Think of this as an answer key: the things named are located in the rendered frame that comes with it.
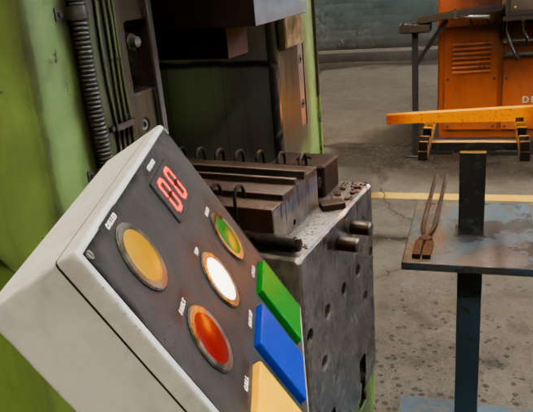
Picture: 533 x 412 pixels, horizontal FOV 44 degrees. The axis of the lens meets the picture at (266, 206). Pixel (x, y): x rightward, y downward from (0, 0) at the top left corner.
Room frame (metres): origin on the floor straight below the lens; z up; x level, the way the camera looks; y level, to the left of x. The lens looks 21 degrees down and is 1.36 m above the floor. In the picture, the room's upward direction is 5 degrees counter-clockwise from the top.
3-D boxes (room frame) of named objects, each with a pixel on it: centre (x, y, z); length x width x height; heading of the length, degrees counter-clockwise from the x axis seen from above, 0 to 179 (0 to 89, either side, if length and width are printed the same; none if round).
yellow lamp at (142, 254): (0.44, 0.09, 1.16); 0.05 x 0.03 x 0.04; 153
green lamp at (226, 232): (0.64, 0.04, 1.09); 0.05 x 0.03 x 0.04; 153
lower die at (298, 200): (1.18, 0.13, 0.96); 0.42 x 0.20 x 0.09; 63
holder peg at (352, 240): (1.08, -0.14, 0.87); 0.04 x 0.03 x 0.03; 63
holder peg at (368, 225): (1.14, -0.18, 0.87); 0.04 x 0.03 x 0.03; 63
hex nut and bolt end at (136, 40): (0.98, 0.17, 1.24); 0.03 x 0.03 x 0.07; 63
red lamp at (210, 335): (0.44, 0.05, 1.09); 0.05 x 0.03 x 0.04; 153
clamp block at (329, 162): (1.27, -0.08, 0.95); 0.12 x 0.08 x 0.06; 63
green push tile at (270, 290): (0.64, 0.00, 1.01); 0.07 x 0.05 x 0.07; 178
